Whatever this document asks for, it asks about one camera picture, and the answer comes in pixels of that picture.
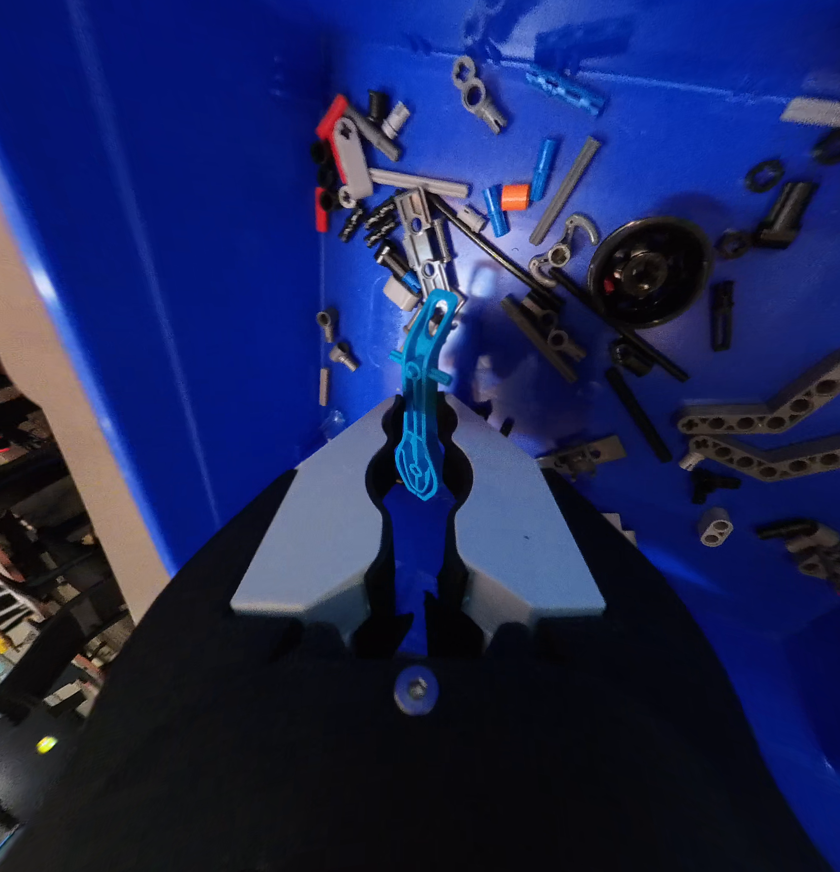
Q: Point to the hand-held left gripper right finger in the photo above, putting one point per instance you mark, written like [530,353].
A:
[529,545]

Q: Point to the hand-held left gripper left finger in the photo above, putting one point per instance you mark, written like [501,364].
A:
[318,538]

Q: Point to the cyan toy piece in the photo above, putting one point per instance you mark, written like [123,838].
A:
[416,409]

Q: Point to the blue plastic bin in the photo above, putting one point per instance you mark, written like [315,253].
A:
[188,272]

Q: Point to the grey angled toy beam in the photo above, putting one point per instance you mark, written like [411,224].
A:
[767,463]
[781,402]

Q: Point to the black toy wheel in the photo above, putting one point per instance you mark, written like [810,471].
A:
[689,272]

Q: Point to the pile of loose toy parts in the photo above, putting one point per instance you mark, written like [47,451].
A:
[420,184]

